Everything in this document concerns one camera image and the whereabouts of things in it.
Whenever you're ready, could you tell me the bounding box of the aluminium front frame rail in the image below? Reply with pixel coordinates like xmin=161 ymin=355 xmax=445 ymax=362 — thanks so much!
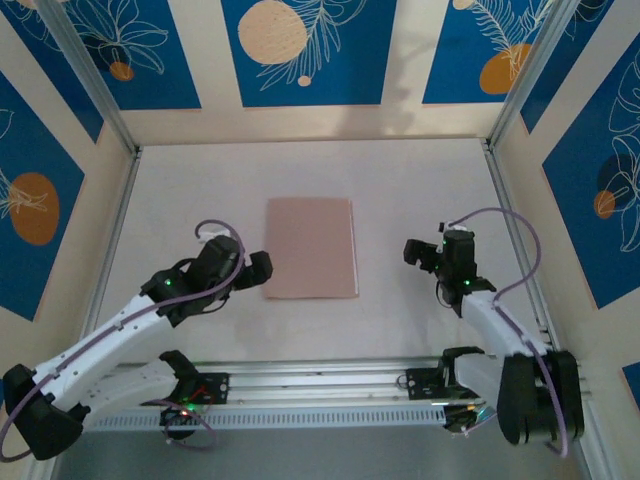
xmin=42 ymin=355 xmax=594 ymax=414

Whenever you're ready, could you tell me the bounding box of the grey slotted cable duct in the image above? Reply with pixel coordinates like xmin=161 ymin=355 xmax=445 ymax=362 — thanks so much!
xmin=82 ymin=404 xmax=446 ymax=432

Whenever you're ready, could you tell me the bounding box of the brown paper folder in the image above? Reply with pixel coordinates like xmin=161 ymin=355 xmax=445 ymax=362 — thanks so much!
xmin=263 ymin=197 xmax=361 ymax=301

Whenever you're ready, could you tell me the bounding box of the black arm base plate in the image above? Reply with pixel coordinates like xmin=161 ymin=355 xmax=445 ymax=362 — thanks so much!
xmin=169 ymin=372 xmax=231 ymax=406
xmin=405 ymin=367 xmax=499 ymax=401

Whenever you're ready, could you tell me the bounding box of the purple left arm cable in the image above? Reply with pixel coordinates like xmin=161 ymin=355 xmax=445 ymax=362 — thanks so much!
xmin=0 ymin=219 xmax=246 ymax=462

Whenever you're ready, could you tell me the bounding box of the aluminium side rail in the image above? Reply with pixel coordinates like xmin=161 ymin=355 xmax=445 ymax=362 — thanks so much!
xmin=72 ymin=147 xmax=144 ymax=371
xmin=482 ymin=139 xmax=564 ymax=361

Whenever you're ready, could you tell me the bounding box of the black controller board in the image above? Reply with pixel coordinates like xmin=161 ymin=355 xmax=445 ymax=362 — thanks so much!
xmin=158 ymin=403 xmax=207 ymax=442
xmin=442 ymin=403 xmax=489 ymax=435

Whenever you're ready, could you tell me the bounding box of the aluminium frame leg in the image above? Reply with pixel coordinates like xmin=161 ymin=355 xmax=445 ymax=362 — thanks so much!
xmin=27 ymin=449 xmax=64 ymax=480
xmin=579 ymin=399 xmax=609 ymax=480

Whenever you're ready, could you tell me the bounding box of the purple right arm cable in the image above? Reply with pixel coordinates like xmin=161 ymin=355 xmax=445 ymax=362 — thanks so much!
xmin=439 ymin=207 xmax=571 ymax=459

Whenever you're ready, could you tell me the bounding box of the aluminium corner post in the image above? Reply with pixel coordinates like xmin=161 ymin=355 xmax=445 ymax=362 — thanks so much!
xmin=487 ymin=0 xmax=574 ymax=149
xmin=37 ymin=0 xmax=142 ymax=156

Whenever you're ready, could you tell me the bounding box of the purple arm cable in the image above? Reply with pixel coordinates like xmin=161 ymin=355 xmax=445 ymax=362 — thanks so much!
xmin=439 ymin=207 xmax=571 ymax=459
xmin=0 ymin=219 xmax=246 ymax=462

